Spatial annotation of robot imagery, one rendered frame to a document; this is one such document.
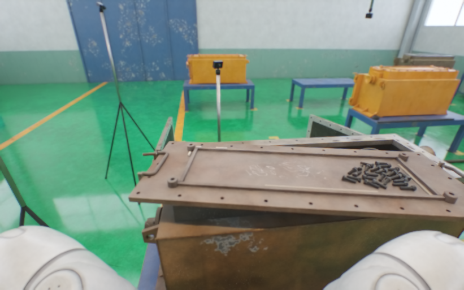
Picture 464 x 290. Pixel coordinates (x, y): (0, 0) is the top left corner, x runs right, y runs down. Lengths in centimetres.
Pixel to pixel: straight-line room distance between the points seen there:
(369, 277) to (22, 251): 57
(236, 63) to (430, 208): 541
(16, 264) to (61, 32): 1048
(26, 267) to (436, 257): 68
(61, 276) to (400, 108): 458
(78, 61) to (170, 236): 1016
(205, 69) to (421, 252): 572
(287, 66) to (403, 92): 672
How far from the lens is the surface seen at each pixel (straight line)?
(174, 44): 973
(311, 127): 215
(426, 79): 488
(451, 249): 58
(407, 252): 53
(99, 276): 45
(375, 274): 44
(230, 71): 601
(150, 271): 157
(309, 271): 120
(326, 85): 664
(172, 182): 87
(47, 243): 55
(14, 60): 1186
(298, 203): 83
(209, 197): 82
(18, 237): 59
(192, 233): 89
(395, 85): 439
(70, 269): 44
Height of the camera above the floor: 189
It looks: 27 degrees down
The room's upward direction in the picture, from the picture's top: 1 degrees clockwise
